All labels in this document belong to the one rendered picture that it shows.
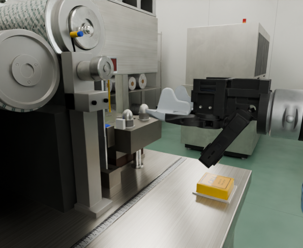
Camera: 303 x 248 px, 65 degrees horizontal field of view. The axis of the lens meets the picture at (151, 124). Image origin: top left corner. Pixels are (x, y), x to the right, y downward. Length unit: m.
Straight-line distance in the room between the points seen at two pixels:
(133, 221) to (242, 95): 0.30
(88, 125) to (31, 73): 0.13
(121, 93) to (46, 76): 1.00
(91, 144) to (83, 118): 0.05
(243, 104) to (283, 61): 4.46
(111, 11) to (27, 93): 0.74
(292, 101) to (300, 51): 4.48
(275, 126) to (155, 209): 0.28
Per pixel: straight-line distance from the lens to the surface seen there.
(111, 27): 1.09
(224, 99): 0.39
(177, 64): 5.31
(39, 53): 0.44
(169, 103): 0.42
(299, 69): 4.85
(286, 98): 0.38
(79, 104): 0.43
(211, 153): 0.42
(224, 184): 0.57
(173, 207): 0.52
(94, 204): 0.51
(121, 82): 1.41
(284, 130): 0.39
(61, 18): 0.46
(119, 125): 0.59
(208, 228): 0.47
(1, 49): 0.41
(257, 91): 0.39
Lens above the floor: 1.18
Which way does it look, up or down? 14 degrees down
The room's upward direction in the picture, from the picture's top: straight up
